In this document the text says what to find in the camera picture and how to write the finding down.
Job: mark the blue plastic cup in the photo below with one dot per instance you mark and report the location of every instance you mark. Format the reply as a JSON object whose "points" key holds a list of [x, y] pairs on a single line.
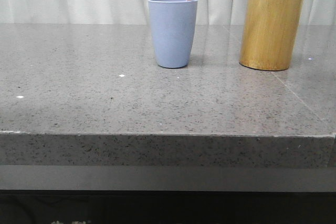
{"points": [[172, 25]]}

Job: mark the bamboo cylinder cup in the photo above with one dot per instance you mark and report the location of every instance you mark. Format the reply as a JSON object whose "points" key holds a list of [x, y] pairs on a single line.
{"points": [[269, 34]]}

